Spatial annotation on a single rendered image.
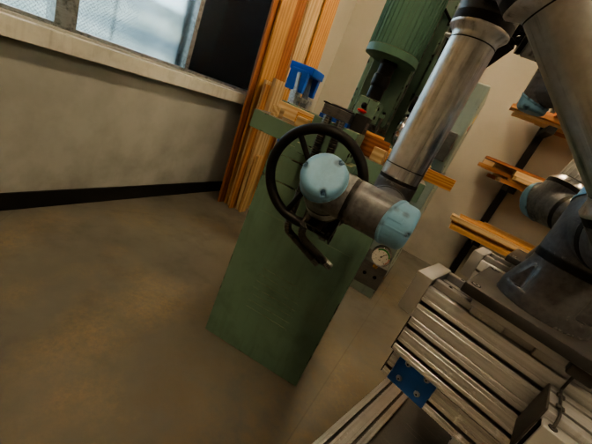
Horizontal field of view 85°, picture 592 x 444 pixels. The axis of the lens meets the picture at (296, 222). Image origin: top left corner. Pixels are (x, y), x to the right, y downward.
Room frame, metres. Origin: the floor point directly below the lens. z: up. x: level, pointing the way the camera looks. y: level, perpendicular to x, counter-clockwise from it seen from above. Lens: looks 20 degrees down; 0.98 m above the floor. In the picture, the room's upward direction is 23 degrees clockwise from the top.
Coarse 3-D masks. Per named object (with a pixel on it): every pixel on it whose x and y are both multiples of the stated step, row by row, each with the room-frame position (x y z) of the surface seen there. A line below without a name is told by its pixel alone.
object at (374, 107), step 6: (360, 96) 1.16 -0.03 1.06; (360, 102) 1.16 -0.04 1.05; (366, 102) 1.16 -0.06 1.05; (372, 102) 1.15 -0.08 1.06; (378, 102) 1.15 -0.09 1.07; (354, 108) 1.17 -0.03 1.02; (372, 108) 1.15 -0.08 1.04; (378, 108) 1.16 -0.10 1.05; (366, 114) 1.15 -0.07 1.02; (372, 114) 1.15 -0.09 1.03; (378, 114) 1.23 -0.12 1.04; (372, 120) 1.15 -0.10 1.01
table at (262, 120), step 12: (252, 120) 1.11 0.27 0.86; (264, 120) 1.10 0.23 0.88; (276, 120) 1.09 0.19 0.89; (288, 120) 1.21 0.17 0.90; (264, 132) 1.10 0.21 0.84; (276, 132) 1.09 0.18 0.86; (348, 168) 0.94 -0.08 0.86; (372, 168) 1.02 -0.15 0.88; (372, 180) 1.01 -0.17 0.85; (420, 192) 0.98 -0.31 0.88
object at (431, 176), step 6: (300, 114) 1.24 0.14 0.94; (294, 120) 1.24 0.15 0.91; (312, 120) 1.23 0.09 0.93; (426, 174) 1.13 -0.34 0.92; (432, 174) 1.13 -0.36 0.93; (438, 174) 1.13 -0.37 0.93; (426, 180) 1.13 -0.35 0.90; (432, 180) 1.13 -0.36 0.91; (438, 180) 1.12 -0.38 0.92; (444, 180) 1.12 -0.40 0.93; (450, 180) 1.12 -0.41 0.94; (438, 186) 1.12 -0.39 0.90; (444, 186) 1.12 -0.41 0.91; (450, 186) 1.11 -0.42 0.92
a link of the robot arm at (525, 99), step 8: (536, 72) 1.01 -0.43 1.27; (536, 80) 0.99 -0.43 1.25; (528, 88) 1.01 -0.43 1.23; (536, 88) 0.98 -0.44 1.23; (544, 88) 0.95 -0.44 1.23; (528, 96) 0.99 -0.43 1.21; (536, 96) 0.97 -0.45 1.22; (544, 96) 0.95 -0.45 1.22; (520, 104) 1.00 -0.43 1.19; (528, 104) 0.98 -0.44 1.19; (536, 104) 0.97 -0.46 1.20; (544, 104) 0.96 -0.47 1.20; (528, 112) 1.01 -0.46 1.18; (536, 112) 0.98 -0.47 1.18; (544, 112) 0.98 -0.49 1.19
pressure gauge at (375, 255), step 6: (378, 246) 0.94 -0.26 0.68; (384, 246) 0.94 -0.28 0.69; (372, 252) 0.93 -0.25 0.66; (378, 252) 0.93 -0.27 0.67; (384, 252) 0.92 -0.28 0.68; (390, 252) 0.93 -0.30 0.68; (372, 258) 0.93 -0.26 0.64; (378, 258) 0.93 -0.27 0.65; (384, 258) 0.92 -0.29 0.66; (390, 258) 0.92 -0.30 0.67; (378, 264) 0.92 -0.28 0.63; (384, 264) 0.92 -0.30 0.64
